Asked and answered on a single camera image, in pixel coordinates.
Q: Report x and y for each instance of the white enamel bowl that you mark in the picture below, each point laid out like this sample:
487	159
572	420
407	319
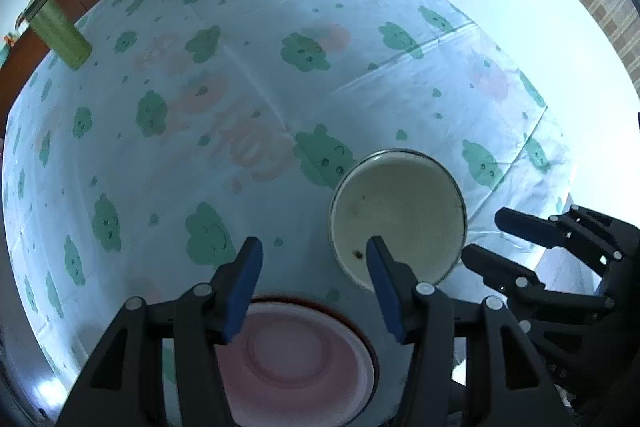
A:
408	199

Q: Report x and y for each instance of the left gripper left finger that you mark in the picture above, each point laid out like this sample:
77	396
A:
208	316

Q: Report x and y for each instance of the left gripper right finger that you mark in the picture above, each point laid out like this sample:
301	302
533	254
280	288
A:
420	316

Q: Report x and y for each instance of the green thermos bottle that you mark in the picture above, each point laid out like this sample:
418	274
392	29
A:
52	26

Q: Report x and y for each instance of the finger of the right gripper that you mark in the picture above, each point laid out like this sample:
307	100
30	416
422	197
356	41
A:
523	289
547	233

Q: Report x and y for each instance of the green cloud tablecloth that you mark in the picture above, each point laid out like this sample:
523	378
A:
196	123

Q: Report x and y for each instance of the red plastic bowl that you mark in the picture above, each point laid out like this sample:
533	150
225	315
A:
293	365

